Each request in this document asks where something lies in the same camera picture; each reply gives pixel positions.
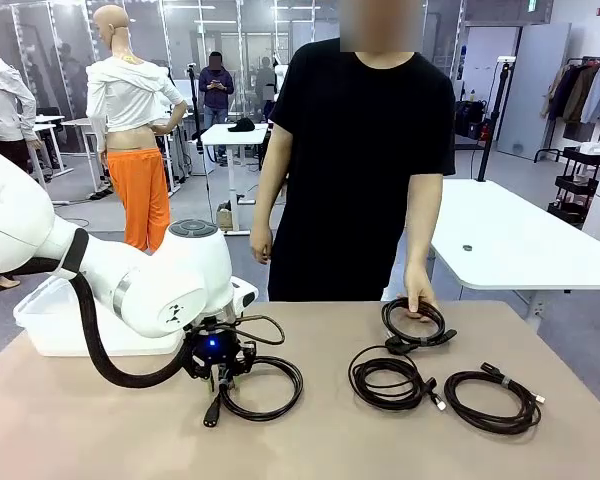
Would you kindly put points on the black camera stand pole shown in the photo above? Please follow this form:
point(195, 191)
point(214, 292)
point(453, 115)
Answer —
point(499, 95)

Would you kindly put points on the black cap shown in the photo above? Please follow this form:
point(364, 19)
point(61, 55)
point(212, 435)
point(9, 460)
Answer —
point(242, 126)

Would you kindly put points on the grey door panel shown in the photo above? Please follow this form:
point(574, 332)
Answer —
point(535, 90)

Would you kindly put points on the person's right forearm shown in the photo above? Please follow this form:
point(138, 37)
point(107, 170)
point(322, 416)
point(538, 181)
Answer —
point(266, 210)

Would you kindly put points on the person's left hand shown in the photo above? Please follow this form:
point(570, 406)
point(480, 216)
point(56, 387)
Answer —
point(420, 295)

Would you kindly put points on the small cardboard box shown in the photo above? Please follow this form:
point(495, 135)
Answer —
point(225, 217)

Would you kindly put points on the black utility cart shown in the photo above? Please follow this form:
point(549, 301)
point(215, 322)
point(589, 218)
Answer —
point(575, 182)

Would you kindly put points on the translucent white plastic bin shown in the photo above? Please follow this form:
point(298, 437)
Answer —
point(45, 325)

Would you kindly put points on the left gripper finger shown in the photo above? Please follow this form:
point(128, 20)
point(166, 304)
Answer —
point(247, 357)
point(211, 382)

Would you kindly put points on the large white table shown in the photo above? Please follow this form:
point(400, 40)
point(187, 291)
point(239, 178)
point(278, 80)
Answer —
point(505, 225)

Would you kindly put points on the background person dark clothes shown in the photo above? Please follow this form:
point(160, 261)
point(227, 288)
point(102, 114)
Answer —
point(265, 80)

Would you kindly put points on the person in black T-shirt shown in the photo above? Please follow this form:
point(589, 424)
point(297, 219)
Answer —
point(355, 175)

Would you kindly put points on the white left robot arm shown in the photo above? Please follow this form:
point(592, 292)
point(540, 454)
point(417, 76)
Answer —
point(145, 280)

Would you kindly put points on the white office desk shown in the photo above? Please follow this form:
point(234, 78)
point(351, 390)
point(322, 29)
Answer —
point(50, 119)
point(80, 121)

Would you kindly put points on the person's right hand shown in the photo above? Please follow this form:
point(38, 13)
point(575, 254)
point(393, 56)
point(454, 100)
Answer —
point(261, 247)

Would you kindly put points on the black backpack pile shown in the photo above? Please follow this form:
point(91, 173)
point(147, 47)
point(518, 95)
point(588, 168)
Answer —
point(470, 117)

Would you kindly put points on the mannequin with orange trousers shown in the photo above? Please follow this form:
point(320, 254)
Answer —
point(130, 90)

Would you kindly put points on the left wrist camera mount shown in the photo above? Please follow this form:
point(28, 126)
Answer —
point(245, 295)

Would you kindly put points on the clothes rack with coats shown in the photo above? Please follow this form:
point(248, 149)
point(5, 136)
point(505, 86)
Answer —
point(580, 95)

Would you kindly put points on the mannequin in grey shirt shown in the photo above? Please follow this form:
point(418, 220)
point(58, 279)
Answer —
point(0, 100)

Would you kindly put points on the person's left forearm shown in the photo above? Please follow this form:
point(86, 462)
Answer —
point(422, 240)

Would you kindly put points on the black tripod with camera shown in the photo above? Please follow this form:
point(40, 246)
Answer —
point(196, 100)

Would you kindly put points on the white standing desk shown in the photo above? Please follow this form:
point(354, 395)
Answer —
point(220, 132)

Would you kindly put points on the background person purple hoodie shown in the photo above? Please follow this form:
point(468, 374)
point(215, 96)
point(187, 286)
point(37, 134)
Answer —
point(216, 85)

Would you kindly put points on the left arm black braided sleeve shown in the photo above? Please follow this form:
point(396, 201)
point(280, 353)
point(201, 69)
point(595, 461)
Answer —
point(105, 365)

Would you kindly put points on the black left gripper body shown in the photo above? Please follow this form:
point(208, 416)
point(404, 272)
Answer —
point(215, 347)

